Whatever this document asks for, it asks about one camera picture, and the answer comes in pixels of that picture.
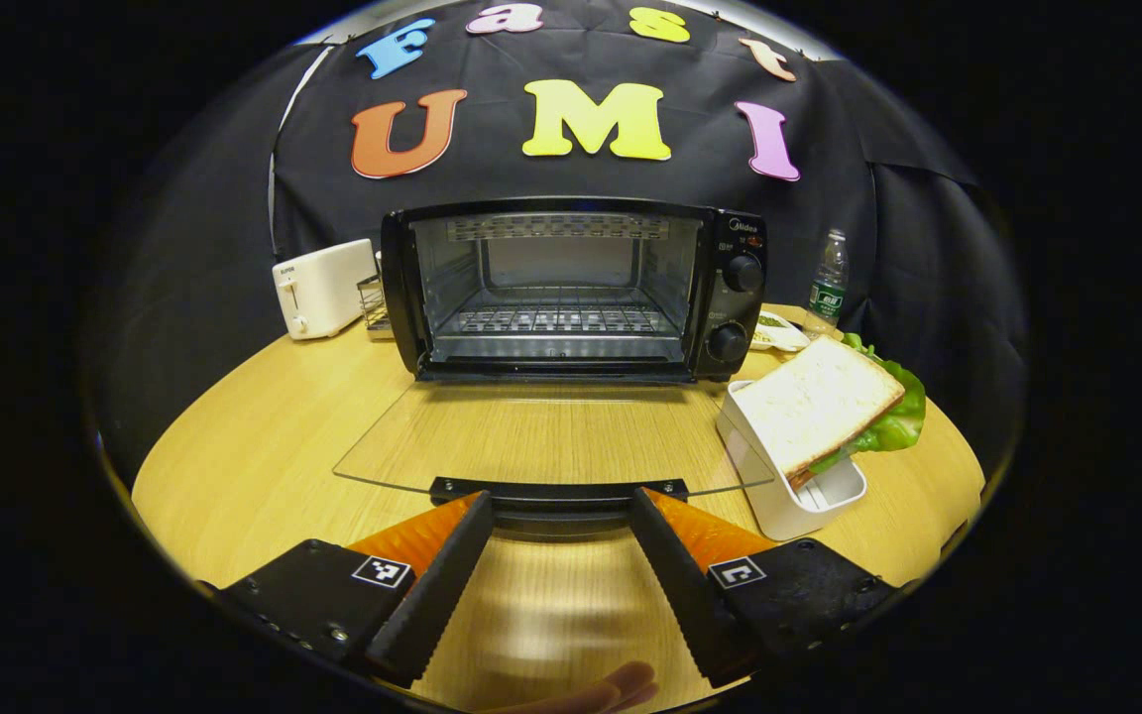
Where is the black backdrop cloth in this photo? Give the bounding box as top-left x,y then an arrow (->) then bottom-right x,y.
85,0 -> 1028,477

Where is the white divided seasoning dish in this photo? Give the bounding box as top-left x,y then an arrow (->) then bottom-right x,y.
751,309 -> 812,353

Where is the white toaster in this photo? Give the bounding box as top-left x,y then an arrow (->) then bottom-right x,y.
272,238 -> 379,341

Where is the wire mesh basket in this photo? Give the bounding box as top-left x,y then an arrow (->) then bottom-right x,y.
357,273 -> 396,341

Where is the lettuce sandwich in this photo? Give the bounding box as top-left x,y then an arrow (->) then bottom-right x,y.
733,332 -> 927,489

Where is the clear plastic water bottle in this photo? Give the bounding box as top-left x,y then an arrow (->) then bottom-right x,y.
803,229 -> 850,341

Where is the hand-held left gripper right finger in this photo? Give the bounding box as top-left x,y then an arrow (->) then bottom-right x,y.
628,486 -> 899,687

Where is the black electric oven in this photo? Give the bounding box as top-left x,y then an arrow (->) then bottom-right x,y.
333,196 -> 776,541

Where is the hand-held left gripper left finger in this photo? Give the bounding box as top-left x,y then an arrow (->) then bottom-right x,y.
217,490 -> 496,687

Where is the white rectangular food tray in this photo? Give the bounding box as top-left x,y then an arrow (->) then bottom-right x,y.
716,381 -> 868,542

